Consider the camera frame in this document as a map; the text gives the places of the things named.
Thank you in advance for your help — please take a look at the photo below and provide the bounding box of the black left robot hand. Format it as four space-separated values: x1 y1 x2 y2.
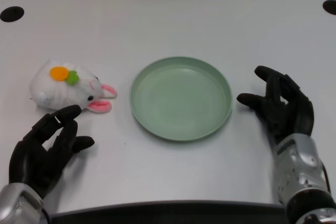
8 104 95 200

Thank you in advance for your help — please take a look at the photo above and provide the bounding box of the white plush rabbit doll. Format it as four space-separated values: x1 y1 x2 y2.
28 58 118 115

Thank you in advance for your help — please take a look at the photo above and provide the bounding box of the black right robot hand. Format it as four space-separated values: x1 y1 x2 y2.
236 65 315 146

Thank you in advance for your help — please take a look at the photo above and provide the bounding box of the black cable grommet hole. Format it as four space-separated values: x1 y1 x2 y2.
0 6 25 23
322 0 336 16

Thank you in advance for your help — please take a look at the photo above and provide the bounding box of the green round plate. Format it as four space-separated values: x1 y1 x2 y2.
129 56 234 143

